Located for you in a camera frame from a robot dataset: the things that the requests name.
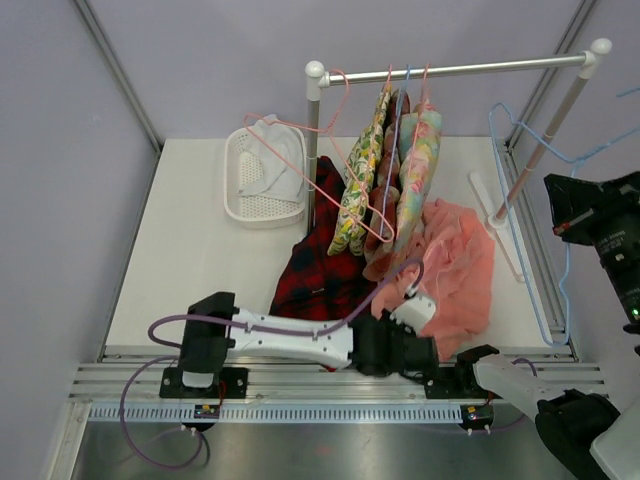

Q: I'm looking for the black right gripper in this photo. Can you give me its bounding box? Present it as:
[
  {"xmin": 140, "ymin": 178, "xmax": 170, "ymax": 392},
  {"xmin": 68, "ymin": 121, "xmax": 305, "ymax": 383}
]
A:
[{"xmin": 545, "ymin": 167, "xmax": 640, "ymax": 323}]

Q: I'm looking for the blue wire hanger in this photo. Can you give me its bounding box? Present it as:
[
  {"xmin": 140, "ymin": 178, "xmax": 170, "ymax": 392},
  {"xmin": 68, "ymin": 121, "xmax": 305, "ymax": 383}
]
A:
[
  {"xmin": 488, "ymin": 85, "xmax": 640, "ymax": 347},
  {"xmin": 370, "ymin": 79, "xmax": 410, "ymax": 240}
]

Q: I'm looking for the red black plaid skirt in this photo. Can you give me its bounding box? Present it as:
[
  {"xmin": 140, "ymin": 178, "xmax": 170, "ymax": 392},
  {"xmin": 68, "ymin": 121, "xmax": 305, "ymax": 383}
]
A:
[{"xmin": 268, "ymin": 155, "xmax": 386, "ymax": 372}]

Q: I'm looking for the pink fuzzy skirt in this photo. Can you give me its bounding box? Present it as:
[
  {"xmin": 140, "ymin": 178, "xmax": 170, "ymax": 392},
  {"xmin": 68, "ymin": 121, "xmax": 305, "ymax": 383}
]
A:
[{"xmin": 400, "ymin": 199, "xmax": 495, "ymax": 361}]

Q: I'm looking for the red beige checked skirt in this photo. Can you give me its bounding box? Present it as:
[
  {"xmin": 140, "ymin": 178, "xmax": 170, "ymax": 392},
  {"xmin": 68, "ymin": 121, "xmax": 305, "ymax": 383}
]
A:
[{"xmin": 363, "ymin": 89, "xmax": 410, "ymax": 282}]

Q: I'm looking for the pink wire hanger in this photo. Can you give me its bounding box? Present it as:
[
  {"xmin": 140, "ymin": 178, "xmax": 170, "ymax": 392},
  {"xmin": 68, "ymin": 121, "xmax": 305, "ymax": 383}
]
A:
[
  {"xmin": 399, "ymin": 62, "xmax": 434, "ymax": 221},
  {"xmin": 243, "ymin": 68, "xmax": 396, "ymax": 245},
  {"xmin": 338, "ymin": 67, "xmax": 394, "ymax": 250}
]

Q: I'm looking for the lemon print skirt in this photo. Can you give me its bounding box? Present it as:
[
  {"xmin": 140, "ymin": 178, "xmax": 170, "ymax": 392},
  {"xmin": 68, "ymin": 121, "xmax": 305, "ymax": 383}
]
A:
[{"xmin": 327, "ymin": 84, "xmax": 392, "ymax": 256}]

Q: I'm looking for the pastel floral skirt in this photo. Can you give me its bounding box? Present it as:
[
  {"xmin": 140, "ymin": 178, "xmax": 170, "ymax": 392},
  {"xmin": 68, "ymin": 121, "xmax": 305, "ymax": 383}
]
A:
[{"xmin": 392, "ymin": 97, "xmax": 444, "ymax": 261}]

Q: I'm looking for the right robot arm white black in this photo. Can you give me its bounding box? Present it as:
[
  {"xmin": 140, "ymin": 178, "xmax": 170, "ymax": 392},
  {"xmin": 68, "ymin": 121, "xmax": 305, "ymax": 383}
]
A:
[{"xmin": 424, "ymin": 172, "xmax": 639, "ymax": 479}]

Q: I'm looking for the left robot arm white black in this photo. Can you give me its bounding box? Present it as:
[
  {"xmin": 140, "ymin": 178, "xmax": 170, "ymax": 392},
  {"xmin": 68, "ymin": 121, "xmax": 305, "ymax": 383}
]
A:
[{"xmin": 159, "ymin": 292, "xmax": 439, "ymax": 400}]

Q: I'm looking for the white perforated plastic basket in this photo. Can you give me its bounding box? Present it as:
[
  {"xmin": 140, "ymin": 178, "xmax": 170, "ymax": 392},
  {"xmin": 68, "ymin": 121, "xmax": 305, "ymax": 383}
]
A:
[{"xmin": 223, "ymin": 121, "xmax": 306, "ymax": 229}]

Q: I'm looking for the white cloth garment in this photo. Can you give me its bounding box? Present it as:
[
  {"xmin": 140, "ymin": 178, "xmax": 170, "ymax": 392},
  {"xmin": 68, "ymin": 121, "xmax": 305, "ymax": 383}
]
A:
[{"xmin": 238, "ymin": 114, "xmax": 305, "ymax": 203}]

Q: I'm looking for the white grey clothes rack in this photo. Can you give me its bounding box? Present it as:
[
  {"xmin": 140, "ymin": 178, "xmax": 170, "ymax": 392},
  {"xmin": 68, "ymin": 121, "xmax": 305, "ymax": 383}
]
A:
[{"xmin": 305, "ymin": 38, "xmax": 613, "ymax": 283}]

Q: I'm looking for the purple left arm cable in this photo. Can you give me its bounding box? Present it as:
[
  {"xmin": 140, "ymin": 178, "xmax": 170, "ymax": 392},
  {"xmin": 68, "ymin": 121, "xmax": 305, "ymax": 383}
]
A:
[{"xmin": 118, "ymin": 257, "xmax": 425, "ymax": 470}]

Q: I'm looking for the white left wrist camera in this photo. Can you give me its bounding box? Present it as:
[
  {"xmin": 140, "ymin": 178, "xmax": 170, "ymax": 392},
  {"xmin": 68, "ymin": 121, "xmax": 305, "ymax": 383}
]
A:
[{"xmin": 390, "ymin": 286, "xmax": 437, "ymax": 333}]

